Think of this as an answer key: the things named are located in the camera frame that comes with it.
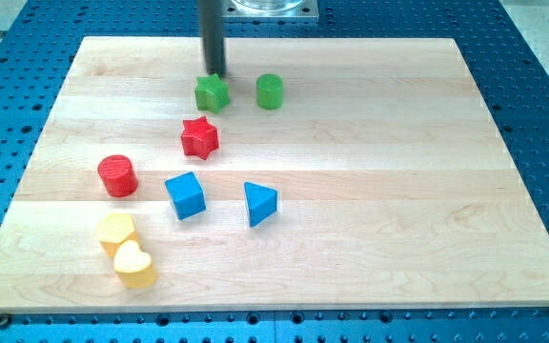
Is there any blue triangle block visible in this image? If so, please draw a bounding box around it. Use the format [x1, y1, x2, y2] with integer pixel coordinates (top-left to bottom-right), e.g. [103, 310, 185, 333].
[244, 182, 278, 227]

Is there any green cylinder block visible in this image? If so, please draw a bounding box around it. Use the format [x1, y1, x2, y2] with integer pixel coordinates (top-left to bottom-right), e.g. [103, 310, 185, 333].
[256, 73, 284, 110]

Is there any light wooden board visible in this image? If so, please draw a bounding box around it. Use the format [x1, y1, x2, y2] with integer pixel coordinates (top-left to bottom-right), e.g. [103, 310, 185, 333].
[0, 36, 549, 313]

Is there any yellow hexagon block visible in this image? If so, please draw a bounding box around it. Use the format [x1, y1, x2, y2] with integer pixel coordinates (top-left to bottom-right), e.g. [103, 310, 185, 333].
[96, 212, 140, 258]

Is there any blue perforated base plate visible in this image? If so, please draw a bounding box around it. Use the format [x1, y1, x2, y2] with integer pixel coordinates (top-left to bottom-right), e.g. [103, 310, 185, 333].
[0, 1, 549, 342]

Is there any blue cube block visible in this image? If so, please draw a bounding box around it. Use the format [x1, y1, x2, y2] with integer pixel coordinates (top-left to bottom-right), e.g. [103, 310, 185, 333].
[164, 171, 206, 220]

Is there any red star block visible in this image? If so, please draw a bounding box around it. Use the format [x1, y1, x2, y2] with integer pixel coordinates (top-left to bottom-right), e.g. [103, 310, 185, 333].
[180, 116, 219, 160]

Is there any red cylinder block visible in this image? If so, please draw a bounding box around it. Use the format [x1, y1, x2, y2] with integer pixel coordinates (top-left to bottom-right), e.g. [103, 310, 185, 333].
[97, 154, 139, 197]

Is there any yellow heart block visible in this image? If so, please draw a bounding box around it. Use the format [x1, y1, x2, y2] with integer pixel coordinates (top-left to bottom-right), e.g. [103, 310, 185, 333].
[113, 240, 158, 289]

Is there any green star block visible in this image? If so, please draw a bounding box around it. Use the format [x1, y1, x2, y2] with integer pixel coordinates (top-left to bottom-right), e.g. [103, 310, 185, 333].
[194, 73, 230, 113]

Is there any silver robot mounting plate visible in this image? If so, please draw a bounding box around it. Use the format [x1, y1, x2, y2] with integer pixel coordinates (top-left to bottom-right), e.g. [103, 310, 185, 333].
[221, 0, 319, 23]

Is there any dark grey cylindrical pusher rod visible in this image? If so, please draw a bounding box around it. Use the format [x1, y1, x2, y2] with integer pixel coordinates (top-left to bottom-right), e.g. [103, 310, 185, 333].
[197, 0, 227, 77]

